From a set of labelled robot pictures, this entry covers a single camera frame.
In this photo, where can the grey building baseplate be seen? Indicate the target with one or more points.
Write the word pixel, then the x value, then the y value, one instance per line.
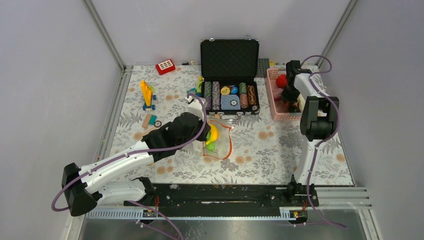
pixel 262 66

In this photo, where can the black poker chip case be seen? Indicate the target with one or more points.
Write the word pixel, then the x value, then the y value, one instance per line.
pixel 228 70

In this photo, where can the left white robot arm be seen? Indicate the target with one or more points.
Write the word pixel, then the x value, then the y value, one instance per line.
pixel 89 186

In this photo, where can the red toy strawberry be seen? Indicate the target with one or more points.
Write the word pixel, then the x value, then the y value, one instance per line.
pixel 281 81

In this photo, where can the pink toy peach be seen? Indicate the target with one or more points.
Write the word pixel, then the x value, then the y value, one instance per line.
pixel 277 94

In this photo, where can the wooden teal toy blocks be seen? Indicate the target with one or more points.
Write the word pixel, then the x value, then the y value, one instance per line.
pixel 151 120

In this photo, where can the teal blue block stack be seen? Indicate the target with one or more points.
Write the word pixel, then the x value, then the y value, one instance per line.
pixel 194 91

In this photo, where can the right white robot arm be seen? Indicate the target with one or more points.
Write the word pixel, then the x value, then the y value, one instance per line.
pixel 318 123

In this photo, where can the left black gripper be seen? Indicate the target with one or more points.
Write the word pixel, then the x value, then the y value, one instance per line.
pixel 203 136

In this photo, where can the red white toy block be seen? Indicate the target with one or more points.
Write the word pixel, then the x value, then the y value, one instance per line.
pixel 165 67

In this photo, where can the pink plastic basket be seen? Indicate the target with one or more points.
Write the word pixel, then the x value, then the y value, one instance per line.
pixel 278 109

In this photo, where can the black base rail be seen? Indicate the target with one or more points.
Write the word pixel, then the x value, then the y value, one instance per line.
pixel 225 200

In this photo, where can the green yellow toy figure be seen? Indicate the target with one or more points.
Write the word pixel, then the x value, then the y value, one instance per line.
pixel 199 84

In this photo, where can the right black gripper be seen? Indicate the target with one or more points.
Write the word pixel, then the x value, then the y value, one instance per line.
pixel 291 99

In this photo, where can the dark toy eggplant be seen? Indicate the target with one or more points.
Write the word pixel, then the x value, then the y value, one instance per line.
pixel 294 108

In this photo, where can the yellow toy banana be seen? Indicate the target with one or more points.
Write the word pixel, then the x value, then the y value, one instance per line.
pixel 213 129

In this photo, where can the yellow blue toy cart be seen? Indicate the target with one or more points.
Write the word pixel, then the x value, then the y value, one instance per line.
pixel 148 96

